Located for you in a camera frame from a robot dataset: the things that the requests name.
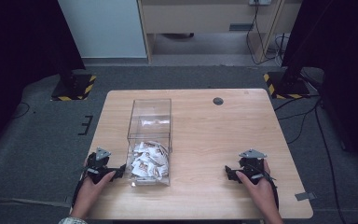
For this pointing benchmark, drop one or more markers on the person's left hand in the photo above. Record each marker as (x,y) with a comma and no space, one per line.
(92,189)

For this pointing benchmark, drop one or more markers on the pile of white sachets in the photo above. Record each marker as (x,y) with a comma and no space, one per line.
(149,163)

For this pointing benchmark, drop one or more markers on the person's right hand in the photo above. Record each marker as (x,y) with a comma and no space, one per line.
(259,189)

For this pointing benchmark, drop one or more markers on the grey tape strip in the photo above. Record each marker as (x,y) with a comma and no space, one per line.
(305,196)

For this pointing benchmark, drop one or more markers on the white cabinet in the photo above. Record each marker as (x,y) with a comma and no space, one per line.
(102,28)

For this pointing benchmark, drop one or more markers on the grey table grommet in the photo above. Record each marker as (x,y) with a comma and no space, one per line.
(218,101)

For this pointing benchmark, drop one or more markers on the clear plastic box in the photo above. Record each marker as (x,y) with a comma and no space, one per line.
(150,124)

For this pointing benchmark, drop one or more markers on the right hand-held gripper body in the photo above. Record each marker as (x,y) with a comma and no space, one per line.
(252,166)

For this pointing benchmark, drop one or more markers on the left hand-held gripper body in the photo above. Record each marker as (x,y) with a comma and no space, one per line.
(97,165)

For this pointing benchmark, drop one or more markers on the light wooden desk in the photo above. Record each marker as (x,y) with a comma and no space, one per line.
(199,17)

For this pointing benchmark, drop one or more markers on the striped black stand base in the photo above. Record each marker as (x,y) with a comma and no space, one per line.
(74,87)
(287,87)

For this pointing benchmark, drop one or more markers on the white power strip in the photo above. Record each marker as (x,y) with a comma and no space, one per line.
(260,2)

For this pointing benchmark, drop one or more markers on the patterned sleeve cuff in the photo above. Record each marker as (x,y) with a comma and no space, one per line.
(72,221)

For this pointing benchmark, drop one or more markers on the dark curtain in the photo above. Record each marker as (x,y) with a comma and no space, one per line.
(18,46)
(345,62)

